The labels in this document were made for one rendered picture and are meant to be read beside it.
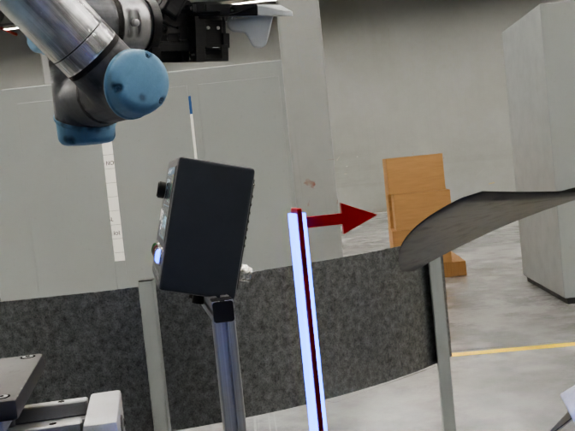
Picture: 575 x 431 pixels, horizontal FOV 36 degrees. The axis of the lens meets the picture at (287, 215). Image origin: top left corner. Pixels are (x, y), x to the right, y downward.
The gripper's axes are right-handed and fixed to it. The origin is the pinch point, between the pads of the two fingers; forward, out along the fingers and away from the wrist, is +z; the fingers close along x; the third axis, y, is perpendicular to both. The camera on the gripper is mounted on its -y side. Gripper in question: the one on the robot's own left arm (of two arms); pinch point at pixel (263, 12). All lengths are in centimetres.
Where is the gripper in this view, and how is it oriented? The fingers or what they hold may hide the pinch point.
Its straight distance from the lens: 133.2
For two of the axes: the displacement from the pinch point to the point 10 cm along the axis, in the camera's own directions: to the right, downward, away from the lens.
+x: 5.8, 1.2, -8.0
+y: 0.2, 9.9, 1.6
